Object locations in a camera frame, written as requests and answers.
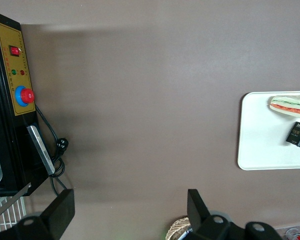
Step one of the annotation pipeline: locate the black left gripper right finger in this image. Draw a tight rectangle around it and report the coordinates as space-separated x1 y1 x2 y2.
187 188 211 233

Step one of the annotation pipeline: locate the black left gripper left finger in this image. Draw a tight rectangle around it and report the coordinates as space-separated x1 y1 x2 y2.
41 188 76 240

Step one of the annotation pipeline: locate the cream plastic tray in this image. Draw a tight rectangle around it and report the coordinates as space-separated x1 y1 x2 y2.
237 91 300 172

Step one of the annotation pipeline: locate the light oval wicker basket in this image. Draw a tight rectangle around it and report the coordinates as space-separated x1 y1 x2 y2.
165 216 192 240

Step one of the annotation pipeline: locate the silver metal bar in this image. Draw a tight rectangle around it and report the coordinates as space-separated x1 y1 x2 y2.
26 124 56 177

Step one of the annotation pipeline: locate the black power plug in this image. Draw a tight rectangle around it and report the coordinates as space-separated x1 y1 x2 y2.
56 137 70 157

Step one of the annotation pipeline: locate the black sealing machine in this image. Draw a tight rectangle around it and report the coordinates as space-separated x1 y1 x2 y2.
0 9 45 198

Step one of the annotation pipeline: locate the red cola bottle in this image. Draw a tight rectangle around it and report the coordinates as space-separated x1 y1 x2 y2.
285 227 300 240

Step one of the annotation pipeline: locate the red emergency stop button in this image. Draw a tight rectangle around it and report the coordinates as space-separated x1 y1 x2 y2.
14 85 36 107

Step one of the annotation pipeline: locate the small black carton box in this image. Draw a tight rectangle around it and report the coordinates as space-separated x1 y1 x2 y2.
285 121 300 149

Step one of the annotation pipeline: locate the wrapped triangle sandwich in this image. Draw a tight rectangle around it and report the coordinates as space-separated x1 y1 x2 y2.
268 92 300 123

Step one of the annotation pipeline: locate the yellow control panel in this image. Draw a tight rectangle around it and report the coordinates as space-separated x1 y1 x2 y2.
0 23 37 117

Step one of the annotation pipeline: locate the white wire rack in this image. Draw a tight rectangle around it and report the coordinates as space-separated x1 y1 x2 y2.
0 196 27 235

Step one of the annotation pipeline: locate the black power cable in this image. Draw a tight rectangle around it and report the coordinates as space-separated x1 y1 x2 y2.
34 104 69 196

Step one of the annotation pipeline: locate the red rocker switch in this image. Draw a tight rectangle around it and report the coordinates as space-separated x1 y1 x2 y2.
9 45 21 57

